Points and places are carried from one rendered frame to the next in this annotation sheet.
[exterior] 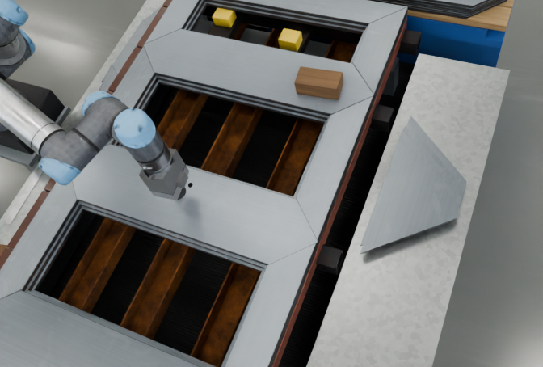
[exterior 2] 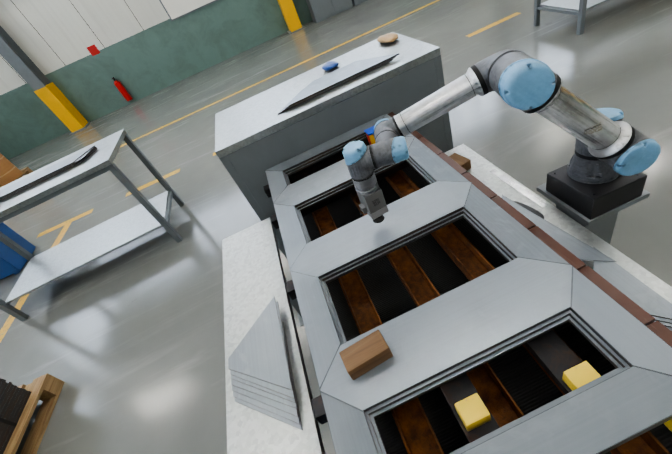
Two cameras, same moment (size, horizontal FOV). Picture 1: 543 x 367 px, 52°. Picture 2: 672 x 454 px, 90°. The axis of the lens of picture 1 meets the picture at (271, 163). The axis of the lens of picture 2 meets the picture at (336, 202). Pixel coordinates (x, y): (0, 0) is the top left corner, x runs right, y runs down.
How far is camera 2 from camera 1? 1.46 m
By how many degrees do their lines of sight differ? 79
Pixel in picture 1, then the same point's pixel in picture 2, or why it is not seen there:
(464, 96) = not seen: outside the picture
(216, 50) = (500, 316)
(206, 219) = (356, 230)
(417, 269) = (246, 322)
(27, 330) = not seen: hidden behind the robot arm
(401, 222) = (259, 329)
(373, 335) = (254, 280)
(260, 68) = (438, 334)
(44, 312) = not seen: hidden behind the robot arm
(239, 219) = (339, 244)
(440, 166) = (255, 394)
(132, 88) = (511, 236)
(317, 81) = (360, 345)
